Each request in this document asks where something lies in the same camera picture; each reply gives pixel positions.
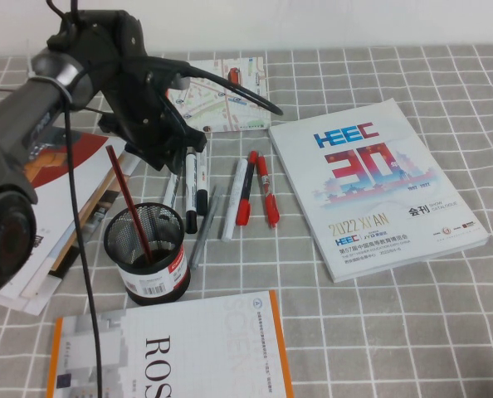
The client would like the white paper brochure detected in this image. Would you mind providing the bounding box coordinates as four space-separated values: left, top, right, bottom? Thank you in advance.
0 269 65 318

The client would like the red black striped pencil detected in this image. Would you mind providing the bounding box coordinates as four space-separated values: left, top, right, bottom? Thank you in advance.
105 144 155 265

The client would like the grey pen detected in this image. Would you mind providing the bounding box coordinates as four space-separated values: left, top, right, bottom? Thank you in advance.
188 186 224 270

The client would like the street map cover book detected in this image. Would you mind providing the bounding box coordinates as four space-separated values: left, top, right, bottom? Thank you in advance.
165 56 271 133

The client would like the red black marker pen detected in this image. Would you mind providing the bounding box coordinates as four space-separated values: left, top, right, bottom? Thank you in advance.
235 150 259 227

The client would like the grey white checked tablecloth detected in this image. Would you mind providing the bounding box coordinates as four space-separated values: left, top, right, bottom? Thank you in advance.
0 43 493 398

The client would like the black mesh pen holder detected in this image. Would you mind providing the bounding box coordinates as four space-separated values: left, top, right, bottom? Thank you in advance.
104 201 192 308

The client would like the thin black cable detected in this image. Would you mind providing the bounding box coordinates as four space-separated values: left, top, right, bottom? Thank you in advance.
45 0 105 398

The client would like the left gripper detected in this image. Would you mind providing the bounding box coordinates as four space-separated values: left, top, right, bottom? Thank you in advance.
98 56 209 174

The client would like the white pen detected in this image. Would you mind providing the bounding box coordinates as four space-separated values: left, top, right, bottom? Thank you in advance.
221 158 249 244

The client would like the white HEEC show catalogue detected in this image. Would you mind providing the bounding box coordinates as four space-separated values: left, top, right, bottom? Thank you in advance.
267 98 491 284

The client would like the orange-edged ROS book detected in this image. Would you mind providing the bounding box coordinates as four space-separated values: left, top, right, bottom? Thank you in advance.
46 289 295 398

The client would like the red gel pen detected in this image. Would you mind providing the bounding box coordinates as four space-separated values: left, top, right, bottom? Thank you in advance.
256 155 281 231

